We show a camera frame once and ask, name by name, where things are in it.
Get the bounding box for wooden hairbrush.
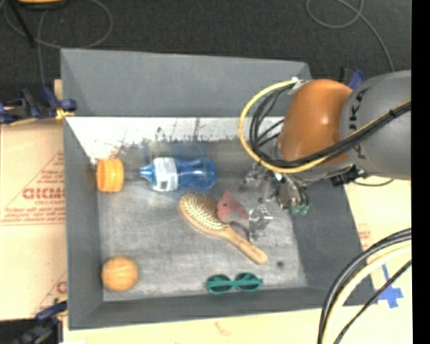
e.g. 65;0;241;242
178;193;269;266

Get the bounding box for orange plastic cup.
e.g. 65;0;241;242
95;158;125;194

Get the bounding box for brown cardboard board red print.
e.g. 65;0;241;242
0;79;412;323

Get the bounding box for green sunglasses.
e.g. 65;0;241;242
205;272;264;295

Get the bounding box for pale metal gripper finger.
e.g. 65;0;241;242
248;206;274;242
239;162;270;194

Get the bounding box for orange ball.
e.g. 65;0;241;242
100;255;140;293

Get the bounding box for grey metal bin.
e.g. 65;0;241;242
59;48;377;329

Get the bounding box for red toy bird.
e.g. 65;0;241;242
216;190;251;224

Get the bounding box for clear blue plastic bottle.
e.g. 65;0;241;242
138;156;218;193

